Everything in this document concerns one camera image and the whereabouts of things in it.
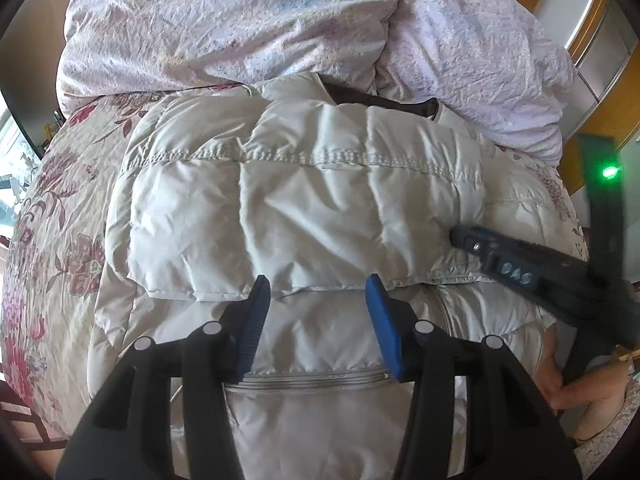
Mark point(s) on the floral bed sheet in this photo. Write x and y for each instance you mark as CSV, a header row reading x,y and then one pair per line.
x,y
60,240

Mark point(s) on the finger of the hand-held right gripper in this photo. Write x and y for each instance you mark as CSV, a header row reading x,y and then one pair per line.
x,y
480,246

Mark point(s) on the white puffer jacket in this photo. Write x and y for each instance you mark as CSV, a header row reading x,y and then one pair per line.
x,y
310,200

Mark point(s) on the dark wooden chair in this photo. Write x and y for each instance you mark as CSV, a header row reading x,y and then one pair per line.
x,y
25,410

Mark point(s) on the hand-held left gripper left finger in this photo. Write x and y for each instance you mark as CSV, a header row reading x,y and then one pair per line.
x,y
254,327

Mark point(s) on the window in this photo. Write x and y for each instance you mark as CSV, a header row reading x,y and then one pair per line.
x,y
17,175

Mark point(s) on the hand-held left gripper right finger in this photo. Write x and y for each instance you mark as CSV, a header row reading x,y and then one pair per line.
x,y
384,327

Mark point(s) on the person's right hand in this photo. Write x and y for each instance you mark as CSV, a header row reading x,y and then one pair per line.
x,y
595,390

